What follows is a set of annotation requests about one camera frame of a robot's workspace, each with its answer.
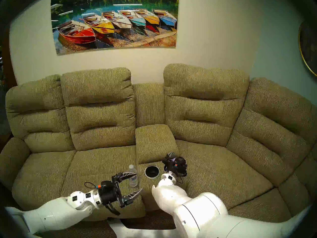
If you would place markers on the colourful boats wall poster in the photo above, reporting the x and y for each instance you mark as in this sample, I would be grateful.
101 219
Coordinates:
114 21

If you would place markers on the clear plastic water bottle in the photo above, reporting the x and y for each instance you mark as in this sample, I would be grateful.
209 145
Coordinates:
133 180

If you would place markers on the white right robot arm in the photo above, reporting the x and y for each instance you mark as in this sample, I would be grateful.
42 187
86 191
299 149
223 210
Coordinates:
198 212

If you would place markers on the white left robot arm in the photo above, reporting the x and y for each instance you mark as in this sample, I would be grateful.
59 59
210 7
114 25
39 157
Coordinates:
54 212

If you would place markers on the olive green fabric sofa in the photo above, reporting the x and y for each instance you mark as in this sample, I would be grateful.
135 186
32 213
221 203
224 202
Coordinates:
99 111

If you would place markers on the round gold-rimmed wall clock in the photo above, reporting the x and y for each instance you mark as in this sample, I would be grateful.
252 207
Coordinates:
309 49

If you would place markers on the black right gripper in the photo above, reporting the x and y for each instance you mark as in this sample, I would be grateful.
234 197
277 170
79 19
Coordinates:
178 166

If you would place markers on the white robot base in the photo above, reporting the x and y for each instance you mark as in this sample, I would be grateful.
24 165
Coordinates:
143 231

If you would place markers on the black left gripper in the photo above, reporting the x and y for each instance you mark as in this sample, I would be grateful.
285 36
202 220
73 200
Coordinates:
110 193

